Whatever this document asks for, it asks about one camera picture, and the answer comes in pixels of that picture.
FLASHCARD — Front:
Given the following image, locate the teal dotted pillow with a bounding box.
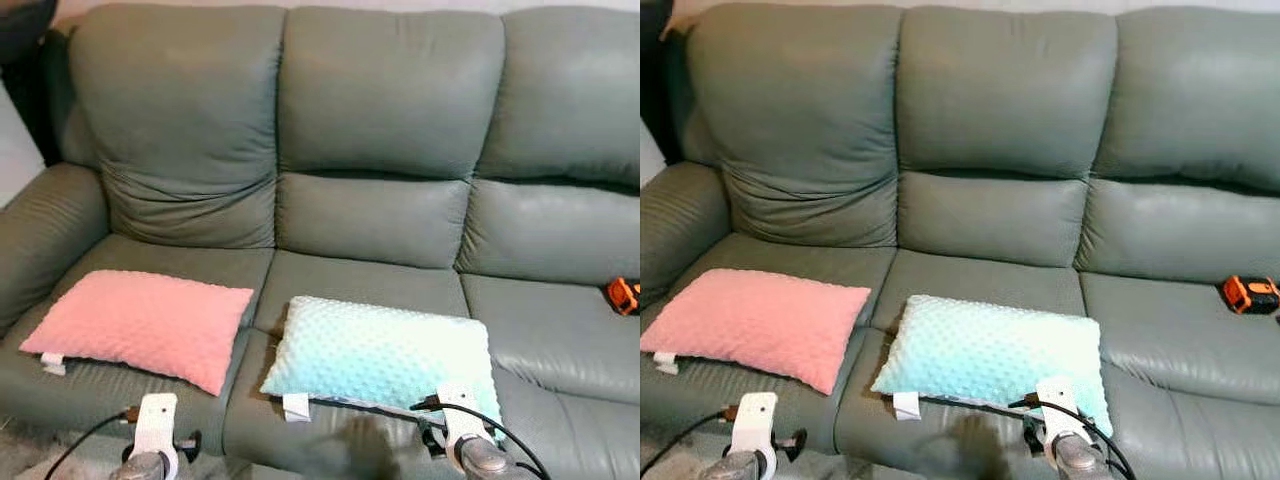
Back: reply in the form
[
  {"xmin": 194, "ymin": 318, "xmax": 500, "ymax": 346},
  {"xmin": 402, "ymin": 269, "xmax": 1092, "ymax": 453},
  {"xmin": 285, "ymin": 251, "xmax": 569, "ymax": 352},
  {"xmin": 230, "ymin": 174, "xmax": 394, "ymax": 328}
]
[
  {"xmin": 871, "ymin": 294, "xmax": 1113, "ymax": 438},
  {"xmin": 260, "ymin": 295, "xmax": 504, "ymax": 441}
]

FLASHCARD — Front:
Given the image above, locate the pink plush pillow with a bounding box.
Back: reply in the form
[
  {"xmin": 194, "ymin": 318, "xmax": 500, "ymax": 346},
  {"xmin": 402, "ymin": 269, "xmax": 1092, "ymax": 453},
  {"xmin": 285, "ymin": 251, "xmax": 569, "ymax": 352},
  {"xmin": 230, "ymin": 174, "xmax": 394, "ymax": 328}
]
[
  {"xmin": 641, "ymin": 268, "xmax": 872, "ymax": 396},
  {"xmin": 20, "ymin": 270, "xmax": 255, "ymax": 397}
]

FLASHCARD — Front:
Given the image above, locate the grey-green leather sofa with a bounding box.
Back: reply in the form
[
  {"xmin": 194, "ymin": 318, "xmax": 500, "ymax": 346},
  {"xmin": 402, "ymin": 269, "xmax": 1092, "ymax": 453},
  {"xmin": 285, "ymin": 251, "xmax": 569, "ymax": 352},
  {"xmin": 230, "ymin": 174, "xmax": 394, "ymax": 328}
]
[
  {"xmin": 641, "ymin": 3, "xmax": 1280, "ymax": 479},
  {"xmin": 0, "ymin": 3, "xmax": 640, "ymax": 480}
]

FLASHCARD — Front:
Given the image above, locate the black furniture beside sofa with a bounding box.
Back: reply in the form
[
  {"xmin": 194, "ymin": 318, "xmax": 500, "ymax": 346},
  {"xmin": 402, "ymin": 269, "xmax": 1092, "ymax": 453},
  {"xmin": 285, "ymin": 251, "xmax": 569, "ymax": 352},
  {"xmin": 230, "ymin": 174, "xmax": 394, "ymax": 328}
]
[
  {"xmin": 0, "ymin": 0, "xmax": 77, "ymax": 167},
  {"xmin": 641, "ymin": 0, "xmax": 691, "ymax": 167}
]

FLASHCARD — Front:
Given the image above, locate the orange and black tool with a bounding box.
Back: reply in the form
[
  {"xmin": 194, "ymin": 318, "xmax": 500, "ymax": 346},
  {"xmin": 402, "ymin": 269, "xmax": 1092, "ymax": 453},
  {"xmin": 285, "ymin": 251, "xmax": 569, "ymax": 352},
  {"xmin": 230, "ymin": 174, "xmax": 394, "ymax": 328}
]
[
  {"xmin": 1222, "ymin": 276, "xmax": 1280, "ymax": 315},
  {"xmin": 606, "ymin": 277, "xmax": 640, "ymax": 317}
]

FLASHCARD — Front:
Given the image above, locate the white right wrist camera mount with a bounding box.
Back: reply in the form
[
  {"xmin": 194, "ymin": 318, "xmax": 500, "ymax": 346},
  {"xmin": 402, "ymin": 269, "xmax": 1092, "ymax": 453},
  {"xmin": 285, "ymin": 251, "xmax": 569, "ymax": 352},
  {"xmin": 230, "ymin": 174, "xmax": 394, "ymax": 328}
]
[
  {"xmin": 1035, "ymin": 376, "xmax": 1087, "ymax": 442},
  {"xmin": 437, "ymin": 380, "xmax": 492, "ymax": 447}
]

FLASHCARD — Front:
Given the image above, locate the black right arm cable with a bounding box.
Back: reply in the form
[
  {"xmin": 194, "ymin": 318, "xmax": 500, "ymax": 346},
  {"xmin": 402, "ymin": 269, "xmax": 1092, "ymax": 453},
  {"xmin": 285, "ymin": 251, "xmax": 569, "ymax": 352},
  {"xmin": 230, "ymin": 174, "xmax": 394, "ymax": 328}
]
[
  {"xmin": 410, "ymin": 396, "xmax": 553, "ymax": 480},
  {"xmin": 1008, "ymin": 393, "xmax": 1138, "ymax": 480}
]

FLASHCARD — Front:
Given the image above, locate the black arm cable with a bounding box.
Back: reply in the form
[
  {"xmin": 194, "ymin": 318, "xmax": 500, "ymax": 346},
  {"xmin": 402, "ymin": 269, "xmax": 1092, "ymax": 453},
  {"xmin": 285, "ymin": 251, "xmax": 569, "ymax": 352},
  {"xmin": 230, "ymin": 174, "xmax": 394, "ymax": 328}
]
[
  {"xmin": 44, "ymin": 408, "xmax": 139, "ymax": 480},
  {"xmin": 642, "ymin": 406, "xmax": 737, "ymax": 479},
  {"xmin": 410, "ymin": 396, "xmax": 553, "ymax": 480},
  {"xmin": 1008, "ymin": 393, "xmax": 1138, "ymax": 480}
]

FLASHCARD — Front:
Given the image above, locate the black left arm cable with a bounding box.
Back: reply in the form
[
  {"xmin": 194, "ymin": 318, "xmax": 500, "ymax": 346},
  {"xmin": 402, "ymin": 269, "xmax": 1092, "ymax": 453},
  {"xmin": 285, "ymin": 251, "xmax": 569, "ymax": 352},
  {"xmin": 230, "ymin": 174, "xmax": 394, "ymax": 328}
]
[
  {"xmin": 642, "ymin": 406, "xmax": 737, "ymax": 479},
  {"xmin": 44, "ymin": 408, "xmax": 139, "ymax": 480}
]

